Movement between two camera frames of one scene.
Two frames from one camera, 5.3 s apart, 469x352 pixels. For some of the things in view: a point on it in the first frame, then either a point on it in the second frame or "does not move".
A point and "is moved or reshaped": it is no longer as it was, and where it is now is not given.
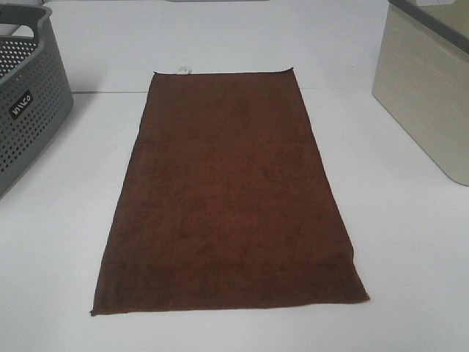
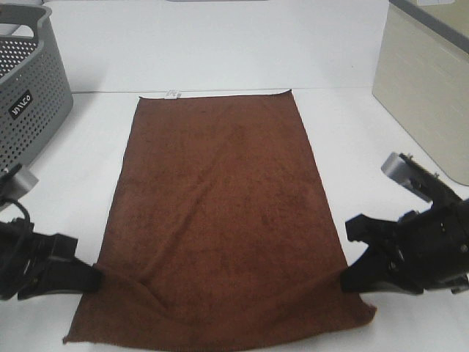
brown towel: (226, 204) is moved or reshaped
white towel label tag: (185, 70) to (171, 96)
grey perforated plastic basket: (37, 100) does not move
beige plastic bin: (422, 78) does not move
